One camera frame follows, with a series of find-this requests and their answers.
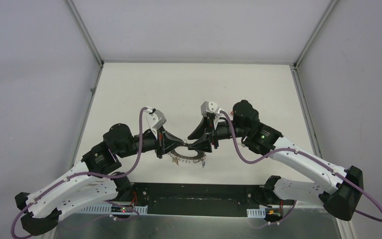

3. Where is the electronics board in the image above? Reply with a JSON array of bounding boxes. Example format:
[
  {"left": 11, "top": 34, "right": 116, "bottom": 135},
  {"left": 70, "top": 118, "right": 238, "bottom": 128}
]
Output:
[
  {"left": 111, "top": 205, "right": 134, "bottom": 213},
  {"left": 265, "top": 208, "right": 283, "bottom": 220}
]

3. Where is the left electronics board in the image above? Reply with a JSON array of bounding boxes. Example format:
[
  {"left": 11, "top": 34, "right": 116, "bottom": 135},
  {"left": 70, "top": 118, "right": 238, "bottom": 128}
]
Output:
[{"left": 111, "top": 205, "right": 134, "bottom": 213}]

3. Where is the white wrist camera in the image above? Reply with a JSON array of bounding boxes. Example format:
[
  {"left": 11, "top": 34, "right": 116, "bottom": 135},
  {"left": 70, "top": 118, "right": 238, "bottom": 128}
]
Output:
[
  {"left": 200, "top": 101, "right": 220, "bottom": 117},
  {"left": 145, "top": 108, "right": 167, "bottom": 134}
]

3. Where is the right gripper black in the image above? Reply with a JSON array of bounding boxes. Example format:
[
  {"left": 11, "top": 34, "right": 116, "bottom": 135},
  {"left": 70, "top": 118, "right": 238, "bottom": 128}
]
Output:
[{"left": 188, "top": 116, "right": 248, "bottom": 153}]

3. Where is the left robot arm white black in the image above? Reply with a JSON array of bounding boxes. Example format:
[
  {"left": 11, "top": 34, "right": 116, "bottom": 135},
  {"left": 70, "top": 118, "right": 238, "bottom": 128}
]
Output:
[{"left": 15, "top": 123, "right": 185, "bottom": 236}]

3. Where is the right electronics board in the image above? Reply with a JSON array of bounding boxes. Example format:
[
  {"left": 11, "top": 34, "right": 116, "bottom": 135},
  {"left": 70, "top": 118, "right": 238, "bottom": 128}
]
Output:
[{"left": 265, "top": 208, "right": 283, "bottom": 220}]

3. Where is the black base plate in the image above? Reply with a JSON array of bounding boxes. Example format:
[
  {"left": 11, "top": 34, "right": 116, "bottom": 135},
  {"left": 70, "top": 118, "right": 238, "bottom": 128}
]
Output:
[{"left": 100, "top": 182, "right": 295, "bottom": 218}]

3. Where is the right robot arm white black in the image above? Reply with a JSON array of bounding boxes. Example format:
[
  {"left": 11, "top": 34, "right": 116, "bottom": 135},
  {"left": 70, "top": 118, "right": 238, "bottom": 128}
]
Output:
[{"left": 188, "top": 100, "right": 364, "bottom": 221}]

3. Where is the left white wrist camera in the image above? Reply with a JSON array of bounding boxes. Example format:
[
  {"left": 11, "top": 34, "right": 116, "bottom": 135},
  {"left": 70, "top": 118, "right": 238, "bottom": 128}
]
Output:
[{"left": 145, "top": 108, "right": 167, "bottom": 134}]

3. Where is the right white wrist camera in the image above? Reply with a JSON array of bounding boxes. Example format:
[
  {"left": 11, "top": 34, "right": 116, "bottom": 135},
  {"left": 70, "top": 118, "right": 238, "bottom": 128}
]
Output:
[{"left": 200, "top": 101, "right": 220, "bottom": 117}]

